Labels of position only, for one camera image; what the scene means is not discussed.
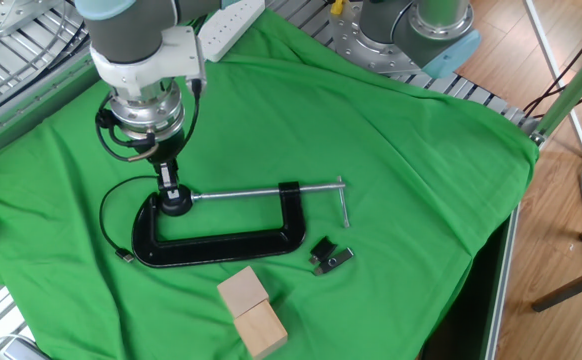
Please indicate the green frame post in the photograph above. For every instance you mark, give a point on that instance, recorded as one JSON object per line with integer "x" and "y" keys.
{"x": 571, "y": 92}

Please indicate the white pole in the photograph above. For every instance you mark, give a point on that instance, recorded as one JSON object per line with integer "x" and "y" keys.
{"x": 553, "y": 65}

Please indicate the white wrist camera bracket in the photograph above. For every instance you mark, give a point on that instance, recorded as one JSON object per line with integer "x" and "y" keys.
{"x": 181, "y": 55}

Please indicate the green cloth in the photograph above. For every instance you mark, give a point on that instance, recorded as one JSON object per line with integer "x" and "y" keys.
{"x": 396, "y": 175}

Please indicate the black C-clamp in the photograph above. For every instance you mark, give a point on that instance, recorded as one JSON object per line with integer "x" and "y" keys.
{"x": 221, "y": 247}

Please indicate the light wooden block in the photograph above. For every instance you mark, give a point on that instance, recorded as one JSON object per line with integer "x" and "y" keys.
{"x": 260, "y": 330}
{"x": 241, "y": 292}

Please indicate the silver perforated metal plate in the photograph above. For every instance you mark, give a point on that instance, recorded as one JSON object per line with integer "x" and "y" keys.
{"x": 1, "y": 15}

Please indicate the white power strip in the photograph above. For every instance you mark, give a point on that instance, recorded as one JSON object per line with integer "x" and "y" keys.
{"x": 231, "y": 25}

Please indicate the yellow connector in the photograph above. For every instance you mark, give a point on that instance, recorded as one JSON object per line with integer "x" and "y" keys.
{"x": 337, "y": 6}

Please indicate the silver flat device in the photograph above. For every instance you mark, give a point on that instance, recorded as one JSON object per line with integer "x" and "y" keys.
{"x": 21, "y": 350}

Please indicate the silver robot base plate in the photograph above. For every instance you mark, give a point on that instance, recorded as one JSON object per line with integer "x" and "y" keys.
{"x": 351, "y": 47}

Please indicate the black silver swivel USB drive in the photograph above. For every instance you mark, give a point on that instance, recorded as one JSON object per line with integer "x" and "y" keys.
{"x": 335, "y": 261}

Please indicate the short black USB dongle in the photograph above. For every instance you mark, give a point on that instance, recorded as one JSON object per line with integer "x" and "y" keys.
{"x": 323, "y": 248}

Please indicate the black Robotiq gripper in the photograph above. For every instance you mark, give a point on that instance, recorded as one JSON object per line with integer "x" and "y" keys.
{"x": 168, "y": 147}

